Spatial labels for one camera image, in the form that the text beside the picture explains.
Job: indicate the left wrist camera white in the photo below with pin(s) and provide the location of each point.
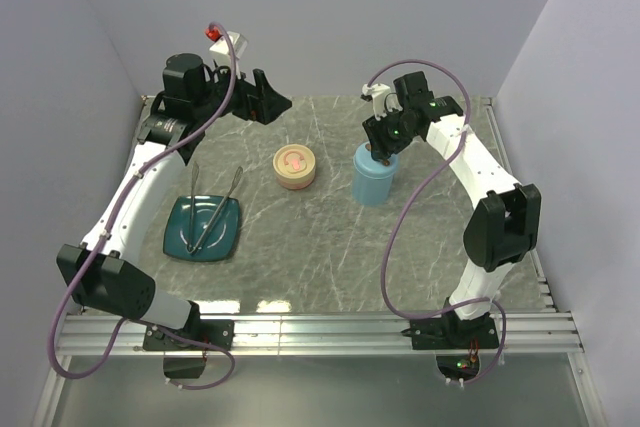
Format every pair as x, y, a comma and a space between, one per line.
220, 50

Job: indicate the metal serving tongs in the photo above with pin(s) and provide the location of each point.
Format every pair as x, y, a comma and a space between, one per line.
210, 222

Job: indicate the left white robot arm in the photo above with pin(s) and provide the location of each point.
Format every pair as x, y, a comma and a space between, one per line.
101, 271

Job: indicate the blue tall cup container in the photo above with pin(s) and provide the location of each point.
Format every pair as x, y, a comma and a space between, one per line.
371, 184

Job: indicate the aluminium mounting rail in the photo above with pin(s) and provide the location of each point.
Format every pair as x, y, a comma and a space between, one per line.
314, 344

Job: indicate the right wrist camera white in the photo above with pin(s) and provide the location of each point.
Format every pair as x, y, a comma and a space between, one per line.
383, 99

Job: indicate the beige round lid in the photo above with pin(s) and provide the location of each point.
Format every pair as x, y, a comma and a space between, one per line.
294, 157

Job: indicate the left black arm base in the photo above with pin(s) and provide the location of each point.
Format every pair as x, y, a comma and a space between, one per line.
186, 351

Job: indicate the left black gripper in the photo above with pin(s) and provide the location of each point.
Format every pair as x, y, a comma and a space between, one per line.
261, 102

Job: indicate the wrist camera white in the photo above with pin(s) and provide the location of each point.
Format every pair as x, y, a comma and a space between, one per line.
220, 50
383, 99

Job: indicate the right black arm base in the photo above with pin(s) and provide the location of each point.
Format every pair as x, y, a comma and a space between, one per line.
459, 343

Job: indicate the pink white bowl container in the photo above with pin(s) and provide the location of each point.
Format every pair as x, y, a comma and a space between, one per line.
296, 180

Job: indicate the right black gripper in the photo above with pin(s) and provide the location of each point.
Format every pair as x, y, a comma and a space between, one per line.
381, 149

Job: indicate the teal square plate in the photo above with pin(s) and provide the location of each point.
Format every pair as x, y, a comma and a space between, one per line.
187, 238

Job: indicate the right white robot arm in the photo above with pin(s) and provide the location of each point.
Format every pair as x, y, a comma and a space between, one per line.
504, 223

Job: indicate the blue round lid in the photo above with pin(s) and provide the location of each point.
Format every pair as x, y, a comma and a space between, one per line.
365, 162

